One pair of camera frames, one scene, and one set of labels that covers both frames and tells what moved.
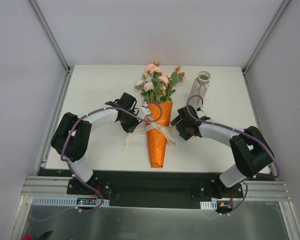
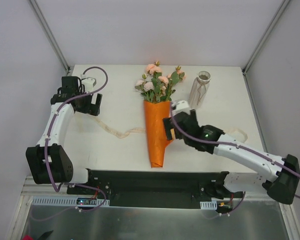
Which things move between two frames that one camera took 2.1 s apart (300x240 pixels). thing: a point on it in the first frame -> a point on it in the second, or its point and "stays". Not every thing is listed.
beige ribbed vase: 200,87 stays
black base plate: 152,188 stays
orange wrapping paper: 157,138 stays
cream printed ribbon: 167,131 -> 115,133
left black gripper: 131,122 -> 90,107
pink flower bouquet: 156,88 stays
